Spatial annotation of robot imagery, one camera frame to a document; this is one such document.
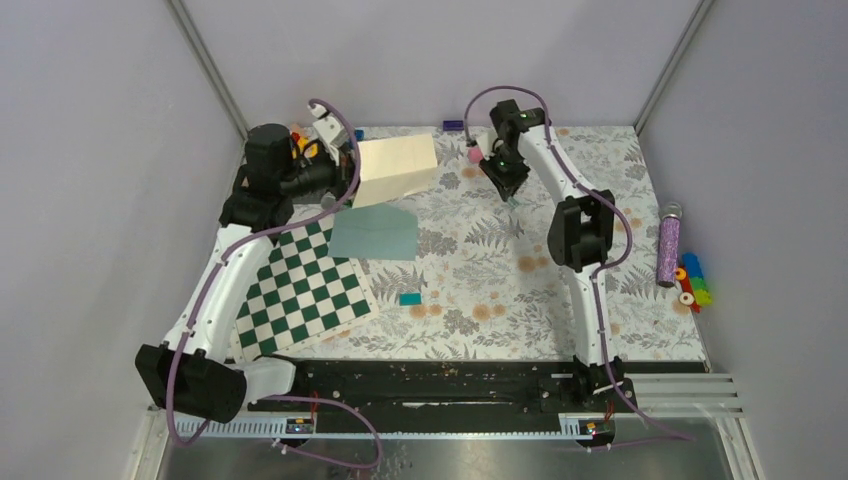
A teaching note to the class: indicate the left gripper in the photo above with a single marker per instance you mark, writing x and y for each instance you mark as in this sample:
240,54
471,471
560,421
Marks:
344,176

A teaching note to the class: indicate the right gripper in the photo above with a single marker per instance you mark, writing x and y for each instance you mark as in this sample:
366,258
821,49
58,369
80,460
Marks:
506,185

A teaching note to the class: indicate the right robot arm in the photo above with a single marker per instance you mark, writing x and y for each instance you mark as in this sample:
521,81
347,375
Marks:
579,238

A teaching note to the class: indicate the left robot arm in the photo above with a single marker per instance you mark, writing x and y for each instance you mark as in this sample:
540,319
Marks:
187,372

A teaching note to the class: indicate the grey cylinder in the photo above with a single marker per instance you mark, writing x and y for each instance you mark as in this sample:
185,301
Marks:
328,200

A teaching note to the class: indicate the pink cylinder marker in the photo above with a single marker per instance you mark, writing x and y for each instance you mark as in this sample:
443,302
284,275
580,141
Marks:
475,155

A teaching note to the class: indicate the purple small brick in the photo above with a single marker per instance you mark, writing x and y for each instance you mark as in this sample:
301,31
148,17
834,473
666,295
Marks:
453,125

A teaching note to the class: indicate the green white checkerboard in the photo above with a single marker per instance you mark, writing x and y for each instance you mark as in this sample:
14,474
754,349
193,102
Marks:
301,296

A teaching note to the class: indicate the floral table mat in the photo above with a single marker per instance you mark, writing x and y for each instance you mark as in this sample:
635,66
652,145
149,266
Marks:
489,287

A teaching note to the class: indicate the small teal block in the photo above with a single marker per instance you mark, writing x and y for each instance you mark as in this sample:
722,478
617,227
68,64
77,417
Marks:
410,299

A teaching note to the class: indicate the purple glitter tube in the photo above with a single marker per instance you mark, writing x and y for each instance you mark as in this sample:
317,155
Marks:
668,244

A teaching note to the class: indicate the colourful stacked brick toy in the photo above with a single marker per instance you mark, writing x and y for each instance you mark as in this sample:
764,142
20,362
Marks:
690,277

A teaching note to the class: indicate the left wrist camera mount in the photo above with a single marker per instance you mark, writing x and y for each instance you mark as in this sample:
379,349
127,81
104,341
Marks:
330,130

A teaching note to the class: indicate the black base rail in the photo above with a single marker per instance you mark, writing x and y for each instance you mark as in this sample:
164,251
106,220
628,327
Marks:
451,397

